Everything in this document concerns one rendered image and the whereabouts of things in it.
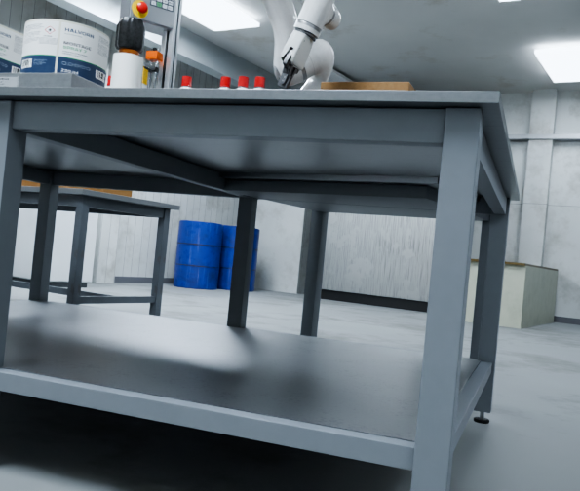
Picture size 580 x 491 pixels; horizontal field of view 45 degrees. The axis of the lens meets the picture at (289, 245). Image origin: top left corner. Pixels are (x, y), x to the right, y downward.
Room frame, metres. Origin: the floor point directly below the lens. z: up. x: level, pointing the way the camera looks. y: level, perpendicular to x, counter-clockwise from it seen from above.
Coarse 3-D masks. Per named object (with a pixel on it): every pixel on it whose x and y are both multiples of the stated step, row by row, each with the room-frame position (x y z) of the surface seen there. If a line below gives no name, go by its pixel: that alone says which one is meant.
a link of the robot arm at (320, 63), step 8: (320, 40) 2.56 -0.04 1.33; (312, 48) 2.54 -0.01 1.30; (320, 48) 2.54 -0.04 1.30; (328, 48) 2.55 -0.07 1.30; (312, 56) 2.53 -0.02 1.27; (320, 56) 2.54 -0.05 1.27; (328, 56) 2.55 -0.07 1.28; (312, 64) 2.54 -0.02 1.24; (320, 64) 2.56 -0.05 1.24; (328, 64) 2.57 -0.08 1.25; (312, 72) 2.57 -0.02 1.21; (320, 72) 2.59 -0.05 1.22; (328, 72) 2.58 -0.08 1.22; (312, 80) 2.64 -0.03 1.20; (320, 80) 2.61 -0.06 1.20; (328, 80) 2.61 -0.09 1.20; (304, 88) 2.65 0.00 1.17; (312, 88) 2.63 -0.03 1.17; (320, 88) 2.61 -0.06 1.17
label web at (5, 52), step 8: (0, 24) 1.83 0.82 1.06; (0, 32) 1.83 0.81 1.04; (8, 32) 1.85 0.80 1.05; (16, 32) 1.88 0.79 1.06; (0, 40) 1.83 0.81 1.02; (8, 40) 1.86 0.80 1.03; (16, 40) 1.88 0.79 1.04; (0, 48) 1.84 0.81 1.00; (8, 48) 1.86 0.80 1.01; (16, 48) 1.88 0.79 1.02; (0, 56) 1.84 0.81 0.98; (8, 56) 1.86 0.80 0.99; (16, 56) 1.88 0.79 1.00; (0, 64) 1.84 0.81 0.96; (8, 64) 1.86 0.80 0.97; (16, 64) 1.89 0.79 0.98; (0, 72) 1.84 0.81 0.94; (8, 72) 1.87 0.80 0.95; (16, 72) 1.89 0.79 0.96
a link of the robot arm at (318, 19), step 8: (312, 0) 2.10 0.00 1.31; (320, 0) 2.10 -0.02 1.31; (328, 0) 2.11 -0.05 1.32; (304, 8) 2.12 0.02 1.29; (312, 8) 2.10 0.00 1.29; (320, 8) 2.10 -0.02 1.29; (328, 8) 2.12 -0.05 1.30; (304, 16) 2.11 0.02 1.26; (312, 16) 2.11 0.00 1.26; (320, 16) 2.11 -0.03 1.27; (328, 16) 2.14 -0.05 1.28; (320, 24) 2.12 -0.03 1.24
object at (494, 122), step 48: (0, 96) 1.49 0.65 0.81; (48, 96) 1.44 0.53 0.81; (96, 96) 1.40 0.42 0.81; (144, 96) 1.36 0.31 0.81; (192, 96) 1.32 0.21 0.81; (240, 96) 1.29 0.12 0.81; (288, 96) 1.26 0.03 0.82; (336, 96) 1.23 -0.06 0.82; (384, 96) 1.20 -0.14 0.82; (432, 96) 1.17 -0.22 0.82; (480, 96) 1.14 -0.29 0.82; (48, 144) 2.22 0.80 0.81; (144, 144) 2.01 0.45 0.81; (192, 144) 1.92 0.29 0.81; (240, 144) 1.84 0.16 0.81; (288, 144) 1.76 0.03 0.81; (336, 144) 1.69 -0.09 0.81; (480, 192) 2.40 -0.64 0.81
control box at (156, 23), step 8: (128, 0) 2.38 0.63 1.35; (136, 0) 2.37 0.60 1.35; (144, 0) 2.38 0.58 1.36; (128, 8) 2.37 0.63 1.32; (136, 8) 2.37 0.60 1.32; (152, 8) 2.40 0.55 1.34; (120, 16) 2.43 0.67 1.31; (128, 16) 2.37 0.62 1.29; (136, 16) 2.37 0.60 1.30; (144, 16) 2.39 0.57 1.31; (152, 16) 2.40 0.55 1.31; (160, 16) 2.42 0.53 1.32; (168, 16) 2.44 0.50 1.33; (144, 24) 2.42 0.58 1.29; (152, 24) 2.41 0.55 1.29; (160, 24) 2.42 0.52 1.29; (168, 24) 2.44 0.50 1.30; (152, 32) 2.50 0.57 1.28; (160, 32) 2.49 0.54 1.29
